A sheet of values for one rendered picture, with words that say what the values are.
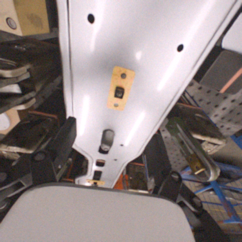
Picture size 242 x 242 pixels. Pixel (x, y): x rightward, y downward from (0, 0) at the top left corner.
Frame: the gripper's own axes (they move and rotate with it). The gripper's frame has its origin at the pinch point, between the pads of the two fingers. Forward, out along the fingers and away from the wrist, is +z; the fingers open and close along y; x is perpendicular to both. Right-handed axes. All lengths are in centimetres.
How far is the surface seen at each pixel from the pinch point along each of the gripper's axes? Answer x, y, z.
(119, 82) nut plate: 1.6, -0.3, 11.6
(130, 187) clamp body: -38.1, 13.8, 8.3
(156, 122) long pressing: -5.5, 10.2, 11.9
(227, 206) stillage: -126, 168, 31
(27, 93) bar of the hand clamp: -1.1, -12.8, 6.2
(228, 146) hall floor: -101, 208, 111
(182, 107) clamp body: -3.3, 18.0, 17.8
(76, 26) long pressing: 7.6, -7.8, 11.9
